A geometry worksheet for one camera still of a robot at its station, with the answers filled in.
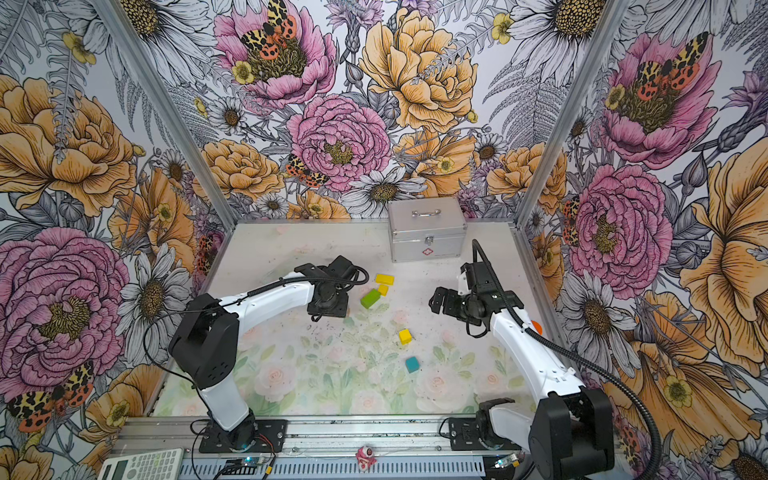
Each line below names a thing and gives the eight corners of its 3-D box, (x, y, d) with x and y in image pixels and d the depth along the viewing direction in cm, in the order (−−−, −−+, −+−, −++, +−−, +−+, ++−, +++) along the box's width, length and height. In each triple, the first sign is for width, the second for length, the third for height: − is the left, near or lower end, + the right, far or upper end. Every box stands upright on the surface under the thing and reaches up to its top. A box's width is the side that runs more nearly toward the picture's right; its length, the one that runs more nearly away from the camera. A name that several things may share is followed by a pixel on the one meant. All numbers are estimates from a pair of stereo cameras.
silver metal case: (387, 263, 112) (387, 231, 99) (388, 216, 128) (388, 183, 115) (459, 263, 112) (468, 232, 99) (451, 216, 128) (458, 183, 115)
